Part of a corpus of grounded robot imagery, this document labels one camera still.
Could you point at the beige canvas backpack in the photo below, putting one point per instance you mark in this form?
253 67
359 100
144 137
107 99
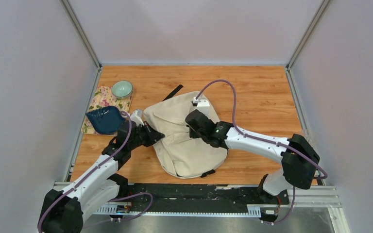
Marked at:
180 155

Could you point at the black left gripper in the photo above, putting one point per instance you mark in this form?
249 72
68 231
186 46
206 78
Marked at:
153 136

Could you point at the dark blue leaf dish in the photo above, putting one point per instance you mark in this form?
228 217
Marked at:
105 120

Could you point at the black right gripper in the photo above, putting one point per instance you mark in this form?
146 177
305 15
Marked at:
193 134

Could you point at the clear plastic cup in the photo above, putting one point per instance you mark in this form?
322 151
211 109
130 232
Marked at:
307 134

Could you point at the pale green ceramic bowl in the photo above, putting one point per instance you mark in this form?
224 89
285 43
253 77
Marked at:
122 89

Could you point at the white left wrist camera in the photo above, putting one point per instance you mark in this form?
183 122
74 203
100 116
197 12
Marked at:
136 117

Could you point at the floral cloth placemat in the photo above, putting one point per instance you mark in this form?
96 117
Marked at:
104 97

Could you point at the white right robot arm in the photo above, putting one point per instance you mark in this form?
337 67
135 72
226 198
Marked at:
297 158

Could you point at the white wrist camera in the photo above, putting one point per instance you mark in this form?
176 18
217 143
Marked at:
136 117
202 105

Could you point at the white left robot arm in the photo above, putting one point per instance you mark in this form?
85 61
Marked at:
67 210

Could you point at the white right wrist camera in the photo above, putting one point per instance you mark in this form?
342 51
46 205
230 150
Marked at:
202 105

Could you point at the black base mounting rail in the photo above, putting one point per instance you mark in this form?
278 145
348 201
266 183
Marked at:
207 200

